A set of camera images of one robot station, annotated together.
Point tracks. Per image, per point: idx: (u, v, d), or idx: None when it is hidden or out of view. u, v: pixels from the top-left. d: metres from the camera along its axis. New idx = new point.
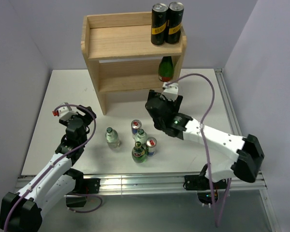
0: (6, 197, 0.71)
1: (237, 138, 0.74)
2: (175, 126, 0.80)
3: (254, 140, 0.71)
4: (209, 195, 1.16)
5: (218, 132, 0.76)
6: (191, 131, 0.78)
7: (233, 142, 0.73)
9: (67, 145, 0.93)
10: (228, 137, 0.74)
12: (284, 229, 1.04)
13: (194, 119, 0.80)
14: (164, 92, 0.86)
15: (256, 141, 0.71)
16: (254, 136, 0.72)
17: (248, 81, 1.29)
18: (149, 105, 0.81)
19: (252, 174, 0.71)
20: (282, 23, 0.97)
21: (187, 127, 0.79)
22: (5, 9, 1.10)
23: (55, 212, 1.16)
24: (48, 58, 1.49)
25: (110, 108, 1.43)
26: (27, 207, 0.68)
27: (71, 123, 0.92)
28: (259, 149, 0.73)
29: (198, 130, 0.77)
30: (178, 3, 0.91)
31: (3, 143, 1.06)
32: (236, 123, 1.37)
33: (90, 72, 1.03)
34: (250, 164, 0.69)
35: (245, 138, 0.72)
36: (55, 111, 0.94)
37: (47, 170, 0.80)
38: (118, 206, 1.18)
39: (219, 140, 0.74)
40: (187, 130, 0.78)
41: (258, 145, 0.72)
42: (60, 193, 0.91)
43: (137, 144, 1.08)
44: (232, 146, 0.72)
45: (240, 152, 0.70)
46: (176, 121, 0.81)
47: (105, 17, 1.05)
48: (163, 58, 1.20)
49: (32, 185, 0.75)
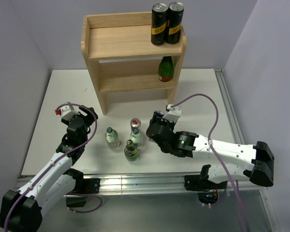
0: (7, 195, 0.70)
1: (248, 148, 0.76)
2: (184, 147, 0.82)
3: (265, 146, 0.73)
4: (209, 195, 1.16)
5: (228, 145, 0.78)
6: (201, 149, 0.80)
7: (246, 152, 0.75)
9: (67, 144, 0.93)
10: (239, 149, 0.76)
12: (284, 229, 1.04)
13: (200, 136, 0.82)
14: (168, 112, 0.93)
15: (267, 147, 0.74)
16: (264, 143, 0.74)
17: (248, 81, 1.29)
18: (152, 131, 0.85)
19: (269, 181, 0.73)
20: (282, 24, 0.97)
21: (196, 145, 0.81)
22: (5, 9, 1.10)
23: (55, 213, 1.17)
24: (48, 57, 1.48)
25: (110, 108, 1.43)
26: (28, 205, 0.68)
27: (73, 122, 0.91)
28: (271, 153, 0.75)
29: (209, 146, 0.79)
30: (178, 3, 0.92)
31: (3, 143, 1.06)
32: (236, 123, 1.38)
33: (90, 72, 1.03)
34: (268, 173, 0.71)
35: (256, 146, 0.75)
36: (57, 110, 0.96)
37: (48, 168, 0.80)
38: (118, 207, 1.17)
39: (232, 153, 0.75)
40: (195, 148, 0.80)
41: (269, 151, 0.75)
42: (60, 191, 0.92)
43: (129, 142, 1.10)
44: (245, 157, 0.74)
45: (256, 161, 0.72)
46: (181, 141, 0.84)
47: (105, 17, 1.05)
48: (163, 58, 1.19)
49: (32, 183, 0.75)
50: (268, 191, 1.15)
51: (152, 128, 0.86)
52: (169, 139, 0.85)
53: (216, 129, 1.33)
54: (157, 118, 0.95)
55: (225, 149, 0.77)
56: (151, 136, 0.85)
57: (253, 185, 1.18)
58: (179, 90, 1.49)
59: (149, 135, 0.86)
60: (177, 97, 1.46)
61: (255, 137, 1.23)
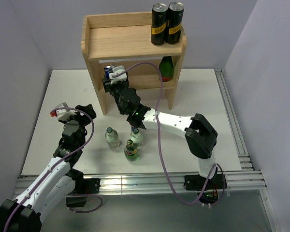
0: (4, 204, 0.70)
1: (186, 119, 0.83)
2: (138, 117, 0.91)
3: (199, 118, 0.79)
4: (209, 195, 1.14)
5: (170, 116, 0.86)
6: (149, 119, 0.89)
7: (182, 123, 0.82)
9: (65, 148, 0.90)
10: (178, 119, 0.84)
12: (284, 229, 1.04)
13: (152, 109, 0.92)
14: (114, 79, 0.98)
15: (202, 119, 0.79)
16: (200, 115, 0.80)
17: (247, 81, 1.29)
18: (126, 97, 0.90)
19: (201, 150, 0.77)
20: (282, 24, 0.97)
21: (146, 116, 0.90)
22: (5, 9, 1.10)
23: (56, 212, 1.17)
24: (48, 57, 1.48)
25: (110, 108, 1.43)
26: (26, 214, 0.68)
27: (68, 126, 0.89)
28: (207, 125, 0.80)
29: (154, 117, 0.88)
30: (178, 3, 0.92)
31: (3, 143, 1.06)
32: (236, 123, 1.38)
33: (90, 71, 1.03)
34: (197, 139, 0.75)
35: (193, 118, 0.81)
36: (52, 112, 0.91)
37: (45, 175, 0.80)
38: (119, 207, 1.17)
39: (170, 123, 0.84)
40: (145, 119, 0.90)
41: (205, 123, 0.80)
42: (60, 195, 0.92)
43: (129, 142, 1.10)
44: (181, 126, 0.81)
45: (188, 129, 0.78)
46: (137, 112, 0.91)
47: (105, 17, 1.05)
48: (163, 58, 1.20)
49: (29, 192, 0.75)
50: (268, 191, 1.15)
51: (126, 94, 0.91)
52: (135, 109, 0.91)
53: (216, 129, 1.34)
54: (107, 85, 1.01)
55: (167, 119, 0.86)
56: (125, 100, 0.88)
57: (253, 185, 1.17)
58: (179, 90, 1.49)
59: (123, 97, 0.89)
60: (177, 97, 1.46)
61: (254, 137, 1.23)
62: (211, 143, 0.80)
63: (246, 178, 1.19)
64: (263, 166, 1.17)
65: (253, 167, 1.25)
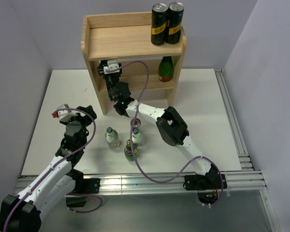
0: (6, 200, 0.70)
1: (160, 110, 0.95)
2: (123, 107, 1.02)
3: (170, 110, 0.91)
4: (209, 195, 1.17)
5: (148, 107, 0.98)
6: (129, 108, 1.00)
7: (156, 113, 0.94)
9: (67, 148, 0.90)
10: (153, 110, 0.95)
12: (284, 229, 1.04)
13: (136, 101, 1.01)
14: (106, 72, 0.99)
15: (173, 110, 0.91)
16: (172, 108, 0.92)
17: (247, 81, 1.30)
18: (119, 90, 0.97)
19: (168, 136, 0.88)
20: (282, 24, 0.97)
21: (130, 106, 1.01)
22: (5, 9, 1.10)
23: (55, 213, 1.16)
24: (47, 57, 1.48)
25: (110, 108, 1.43)
26: (26, 210, 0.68)
27: (70, 127, 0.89)
28: (177, 117, 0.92)
29: (136, 107, 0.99)
30: (178, 3, 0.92)
31: (3, 143, 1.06)
32: (236, 123, 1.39)
33: (90, 71, 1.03)
34: (165, 126, 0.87)
35: (166, 110, 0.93)
36: (54, 113, 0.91)
37: (47, 172, 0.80)
38: (119, 207, 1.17)
39: (147, 112, 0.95)
40: (127, 107, 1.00)
41: (176, 114, 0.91)
42: (60, 194, 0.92)
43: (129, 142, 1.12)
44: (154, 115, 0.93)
45: (159, 118, 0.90)
46: (123, 102, 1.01)
47: (105, 17, 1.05)
48: (163, 58, 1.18)
49: (31, 187, 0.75)
50: (267, 191, 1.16)
51: (120, 87, 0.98)
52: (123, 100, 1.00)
53: (216, 129, 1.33)
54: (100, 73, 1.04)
55: (144, 109, 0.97)
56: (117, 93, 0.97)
57: (253, 185, 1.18)
58: (179, 90, 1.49)
59: (116, 90, 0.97)
60: (177, 97, 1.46)
61: (254, 137, 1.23)
62: (180, 131, 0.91)
63: (246, 178, 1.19)
64: (263, 166, 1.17)
65: (253, 167, 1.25)
